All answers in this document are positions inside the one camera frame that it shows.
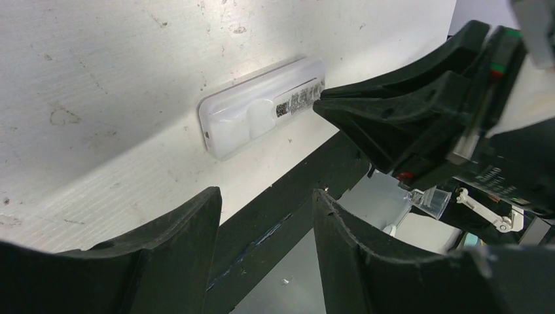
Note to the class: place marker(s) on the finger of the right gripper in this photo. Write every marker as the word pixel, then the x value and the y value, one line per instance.
pixel 400 125
pixel 455 55

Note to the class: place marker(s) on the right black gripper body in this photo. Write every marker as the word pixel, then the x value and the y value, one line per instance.
pixel 502 109

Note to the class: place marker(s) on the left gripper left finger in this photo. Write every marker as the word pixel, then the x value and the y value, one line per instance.
pixel 162 266

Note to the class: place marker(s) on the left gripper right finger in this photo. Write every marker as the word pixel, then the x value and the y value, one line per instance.
pixel 365 270

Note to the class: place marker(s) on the white remote control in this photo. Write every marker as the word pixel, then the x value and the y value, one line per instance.
pixel 233 118

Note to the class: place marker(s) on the white battery cover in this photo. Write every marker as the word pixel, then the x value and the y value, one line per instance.
pixel 298 98

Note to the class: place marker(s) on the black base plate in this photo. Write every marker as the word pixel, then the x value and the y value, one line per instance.
pixel 251 242

